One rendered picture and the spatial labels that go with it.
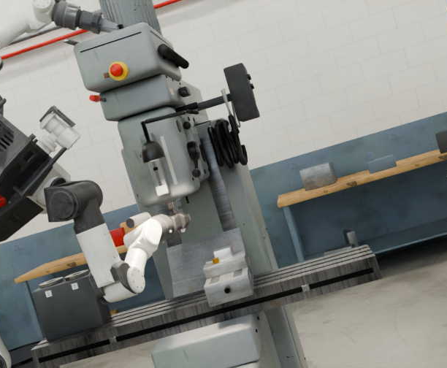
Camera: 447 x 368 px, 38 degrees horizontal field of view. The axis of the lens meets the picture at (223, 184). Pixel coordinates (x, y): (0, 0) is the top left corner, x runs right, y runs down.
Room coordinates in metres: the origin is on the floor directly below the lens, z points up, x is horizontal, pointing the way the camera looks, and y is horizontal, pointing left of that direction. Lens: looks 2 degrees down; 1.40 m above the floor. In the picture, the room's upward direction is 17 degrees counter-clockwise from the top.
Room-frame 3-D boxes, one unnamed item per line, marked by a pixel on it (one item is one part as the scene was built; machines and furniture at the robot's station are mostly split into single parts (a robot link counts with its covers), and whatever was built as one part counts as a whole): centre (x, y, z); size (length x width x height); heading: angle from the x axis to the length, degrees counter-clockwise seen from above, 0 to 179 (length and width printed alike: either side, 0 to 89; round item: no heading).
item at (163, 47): (2.33, 0.04, 1.79); 0.45 x 0.04 x 0.04; 173
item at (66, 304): (2.38, 0.66, 1.05); 0.22 x 0.12 x 0.20; 86
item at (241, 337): (2.31, 0.19, 0.81); 0.50 x 0.35 x 0.12; 173
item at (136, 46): (2.32, 0.19, 1.81); 0.47 x 0.26 x 0.16; 173
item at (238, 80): (2.57, -0.18, 1.62); 0.20 x 0.09 x 0.21; 173
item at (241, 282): (2.27, 0.07, 1.00); 0.35 x 0.15 x 0.11; 176
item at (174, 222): (2.23, 0.23, 1.23); 0.13 x 0.12 x 0.10; 62
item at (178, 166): (2.31, 0.19, 1.47); 0.21 x 0.19 x 0.32; 83
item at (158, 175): (2.20, 0.20, 1.45); 0.04 x 0.04 x 0.21; 83
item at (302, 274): (2.31, 0.19, 0.91); 1.24 x 0.23 x 0.08; 83
